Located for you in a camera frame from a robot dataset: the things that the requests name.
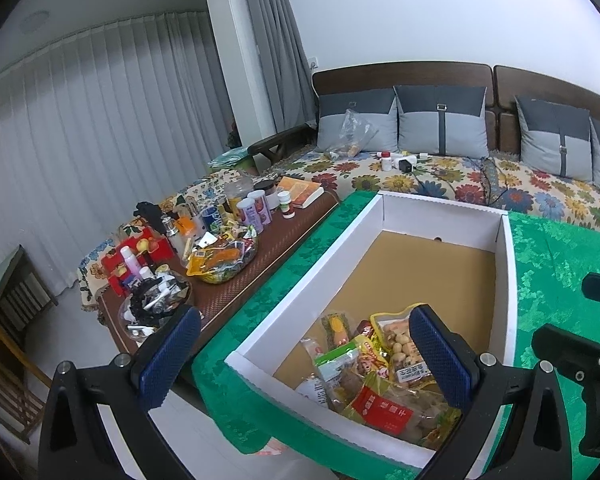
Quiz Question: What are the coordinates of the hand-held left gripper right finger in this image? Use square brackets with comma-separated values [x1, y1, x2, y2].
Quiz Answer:
[409, 305, 573, 480]

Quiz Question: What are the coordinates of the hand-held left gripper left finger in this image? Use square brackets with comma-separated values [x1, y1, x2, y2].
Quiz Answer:
[39, 304, 203, 480]

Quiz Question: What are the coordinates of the large yellow-edged snack packet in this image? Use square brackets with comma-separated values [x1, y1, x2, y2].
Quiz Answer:
[369, 304, 434, 387]

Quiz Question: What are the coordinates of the brown meat snack packet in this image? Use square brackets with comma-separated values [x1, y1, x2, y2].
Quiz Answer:
[355, 320, 392, 376]

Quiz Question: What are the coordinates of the white cardboard box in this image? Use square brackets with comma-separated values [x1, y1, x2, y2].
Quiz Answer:
[224, 190, 520, 472]

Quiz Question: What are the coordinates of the green clear snack packet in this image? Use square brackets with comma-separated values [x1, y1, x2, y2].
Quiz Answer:
[313, 345, 364, 408]

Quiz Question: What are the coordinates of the yellow snack packet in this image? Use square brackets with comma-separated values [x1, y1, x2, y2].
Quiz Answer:
[321, 311, 355, 350]

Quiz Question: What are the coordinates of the long clear snack packet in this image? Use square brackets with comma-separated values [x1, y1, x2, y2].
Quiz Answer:
[295, 337, 331, 407]

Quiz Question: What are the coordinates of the glass bowl of snacks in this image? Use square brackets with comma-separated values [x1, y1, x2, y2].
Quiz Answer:
[185, 232, 259, 285]

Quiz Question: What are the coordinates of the glass bowl of clutter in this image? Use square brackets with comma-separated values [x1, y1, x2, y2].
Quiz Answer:
[119, 272, 194, 344]

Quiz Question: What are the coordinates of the green patterned tablecloth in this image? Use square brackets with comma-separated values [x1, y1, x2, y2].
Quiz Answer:
[190, 190, 600, 480]

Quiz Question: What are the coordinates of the white bottle pink cap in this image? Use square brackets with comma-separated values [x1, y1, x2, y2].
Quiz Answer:
[121, 247, 141, 281]

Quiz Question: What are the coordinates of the red box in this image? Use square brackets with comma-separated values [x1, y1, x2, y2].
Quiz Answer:
[100, 227, 174, 297]

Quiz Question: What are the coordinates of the clear pump bottle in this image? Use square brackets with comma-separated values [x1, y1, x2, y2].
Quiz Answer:
[162, 214, 181, 256]

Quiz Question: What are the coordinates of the black cloth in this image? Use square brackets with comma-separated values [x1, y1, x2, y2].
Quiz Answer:
[135, 201, 166, 231]

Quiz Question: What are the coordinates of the blue cup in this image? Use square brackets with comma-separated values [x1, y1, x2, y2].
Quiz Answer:
[199, 204, 221, 234]

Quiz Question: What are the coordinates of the purple white can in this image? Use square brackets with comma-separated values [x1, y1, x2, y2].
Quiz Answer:
[236, 198, 259, 229]
[252, 194, 274, 226]

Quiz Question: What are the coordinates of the wooden shelf rack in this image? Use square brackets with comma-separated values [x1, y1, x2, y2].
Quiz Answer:
[0, 244, 59, 447]

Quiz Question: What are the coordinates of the brown side table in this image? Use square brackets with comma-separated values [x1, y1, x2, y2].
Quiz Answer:
[95, 189, 342, 362]

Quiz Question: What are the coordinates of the clear plastic jar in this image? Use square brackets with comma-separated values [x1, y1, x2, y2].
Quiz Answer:
[223, 179, 256, 211]

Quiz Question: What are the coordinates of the floral sofa cover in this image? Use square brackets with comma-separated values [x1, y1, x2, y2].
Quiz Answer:
[77, 152, 600, 311]

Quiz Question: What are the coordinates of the black-lid jar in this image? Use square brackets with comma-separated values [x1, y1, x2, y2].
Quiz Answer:
[253, 179, 279, 203]

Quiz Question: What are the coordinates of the teal green stack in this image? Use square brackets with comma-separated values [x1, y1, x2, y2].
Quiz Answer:
[208, 145, 254, 176]

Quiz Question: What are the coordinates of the orange book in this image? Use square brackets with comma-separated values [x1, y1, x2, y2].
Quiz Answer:
[277, 175, 326, 210]

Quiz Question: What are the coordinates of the clear plastic bag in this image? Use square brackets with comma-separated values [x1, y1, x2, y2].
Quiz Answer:
[324, 108, 379, 159]

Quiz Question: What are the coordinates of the white sheer curtain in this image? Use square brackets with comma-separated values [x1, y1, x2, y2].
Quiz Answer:
[0, 9, 237, 283]

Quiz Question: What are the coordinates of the grey curtain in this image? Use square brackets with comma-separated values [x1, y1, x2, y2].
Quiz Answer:
[239, 0, 314, 134]

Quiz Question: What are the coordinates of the black sofa cable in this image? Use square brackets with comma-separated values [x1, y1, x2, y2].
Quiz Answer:
[479, 156, 507, 207]

